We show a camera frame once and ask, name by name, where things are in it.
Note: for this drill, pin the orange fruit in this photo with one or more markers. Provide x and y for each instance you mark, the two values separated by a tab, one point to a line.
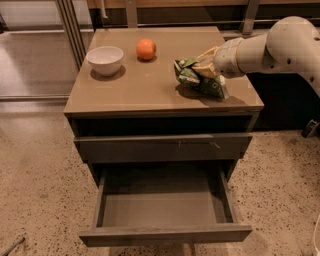
146	49

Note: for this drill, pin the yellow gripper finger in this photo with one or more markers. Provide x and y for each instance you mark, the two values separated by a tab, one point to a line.
207	71
207	56

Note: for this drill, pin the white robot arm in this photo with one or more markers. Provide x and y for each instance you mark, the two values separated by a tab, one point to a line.
291	45

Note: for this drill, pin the grey drawer cabinet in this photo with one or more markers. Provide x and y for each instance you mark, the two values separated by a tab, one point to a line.
145	99

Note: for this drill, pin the black device on floor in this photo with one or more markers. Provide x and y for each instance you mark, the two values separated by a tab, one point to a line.
310	128

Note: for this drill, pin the grey rod on floor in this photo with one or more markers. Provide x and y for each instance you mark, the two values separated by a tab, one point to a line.
11	247

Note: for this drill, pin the white ceramic bowl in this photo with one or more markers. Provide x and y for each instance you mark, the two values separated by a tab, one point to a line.
105	60

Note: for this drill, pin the metal railing frame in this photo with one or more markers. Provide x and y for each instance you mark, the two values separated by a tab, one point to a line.
235	17

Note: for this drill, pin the green jalapeno chip bag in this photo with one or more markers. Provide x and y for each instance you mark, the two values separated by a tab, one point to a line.
187	73

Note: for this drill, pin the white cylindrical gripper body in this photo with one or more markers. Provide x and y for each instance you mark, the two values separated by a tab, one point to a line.
227	59

